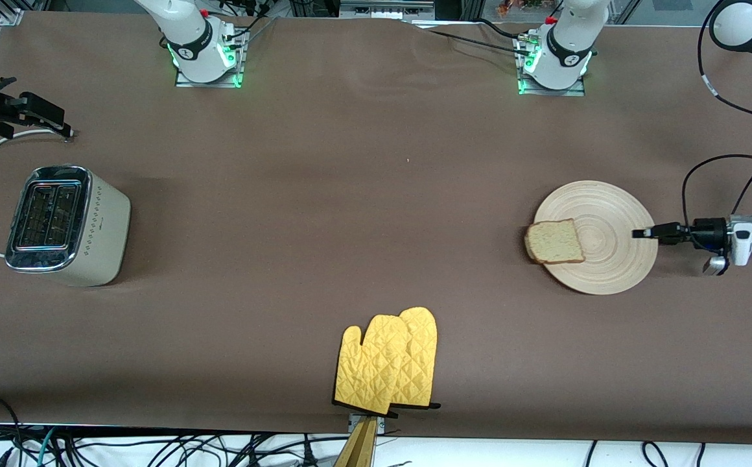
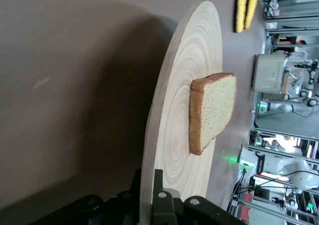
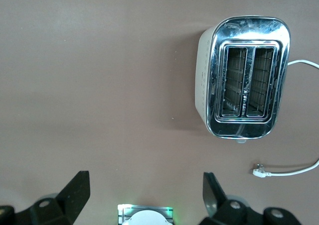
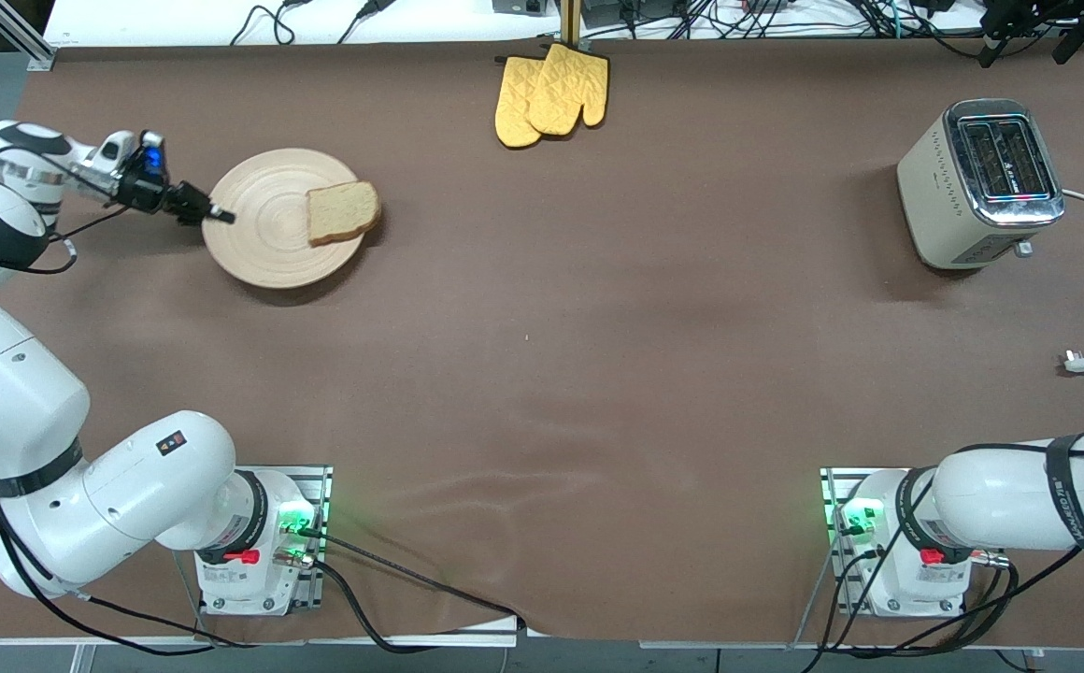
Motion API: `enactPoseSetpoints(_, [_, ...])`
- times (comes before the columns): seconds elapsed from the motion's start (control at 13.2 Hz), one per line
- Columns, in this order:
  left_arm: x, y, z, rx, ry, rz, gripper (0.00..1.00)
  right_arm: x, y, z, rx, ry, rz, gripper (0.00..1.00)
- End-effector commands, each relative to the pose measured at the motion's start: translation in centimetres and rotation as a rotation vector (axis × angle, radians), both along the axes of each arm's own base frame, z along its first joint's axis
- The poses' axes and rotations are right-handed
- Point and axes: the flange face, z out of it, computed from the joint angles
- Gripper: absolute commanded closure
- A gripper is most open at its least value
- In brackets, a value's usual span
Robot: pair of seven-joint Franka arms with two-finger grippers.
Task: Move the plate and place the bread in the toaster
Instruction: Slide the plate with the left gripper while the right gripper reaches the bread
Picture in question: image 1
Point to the cream and chrome toaster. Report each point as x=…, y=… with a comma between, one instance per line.
x=84, y=227

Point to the small metal bracket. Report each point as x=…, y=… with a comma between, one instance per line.
x=381, y=425

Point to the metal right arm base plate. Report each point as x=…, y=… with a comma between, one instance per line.
x=236, y=58

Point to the yellow quilted oven mitt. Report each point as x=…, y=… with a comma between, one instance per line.
x=373, y=370
x=422, y=357

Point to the round wooden plate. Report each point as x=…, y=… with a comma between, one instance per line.
x=609, y=240

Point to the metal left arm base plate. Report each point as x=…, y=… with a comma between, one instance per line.
x=574, y=91

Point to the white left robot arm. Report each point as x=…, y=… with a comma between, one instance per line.
x=564, y=45

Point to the brown table cover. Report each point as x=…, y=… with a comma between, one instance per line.
x=480, y=130

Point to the wooden beam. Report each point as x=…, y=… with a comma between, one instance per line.
x=356, y=447

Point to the grey background device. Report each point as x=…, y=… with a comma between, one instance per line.
x=386, y=8

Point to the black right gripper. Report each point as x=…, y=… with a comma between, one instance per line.
x=1, y=107

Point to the slice of brown bread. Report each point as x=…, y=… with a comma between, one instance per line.
x=554, y=242

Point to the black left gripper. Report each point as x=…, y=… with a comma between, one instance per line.
x=706, y=231

